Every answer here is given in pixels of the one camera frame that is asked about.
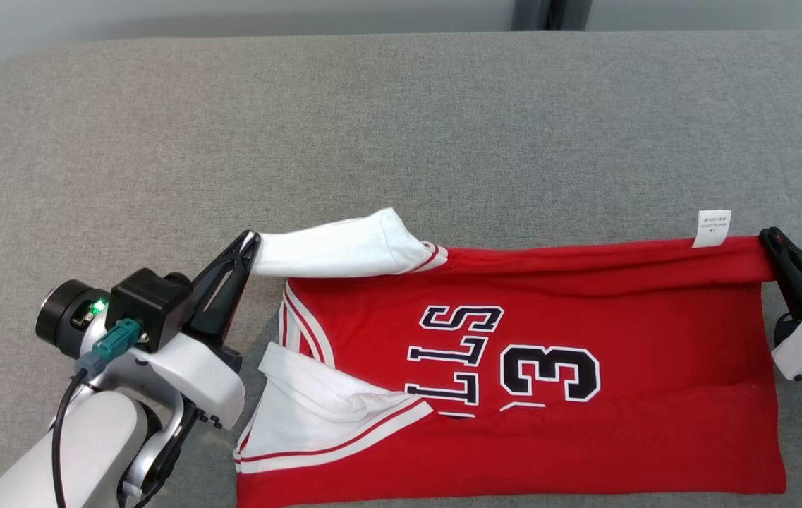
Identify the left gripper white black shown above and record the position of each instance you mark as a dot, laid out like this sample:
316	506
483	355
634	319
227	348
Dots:
210	381

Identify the red Bulls jersey white sleeves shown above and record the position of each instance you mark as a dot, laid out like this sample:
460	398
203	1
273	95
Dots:
584	437

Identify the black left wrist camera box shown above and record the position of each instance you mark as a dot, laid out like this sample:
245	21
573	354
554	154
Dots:
150	307

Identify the grey partition post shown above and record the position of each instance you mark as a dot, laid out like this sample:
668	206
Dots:
549	14

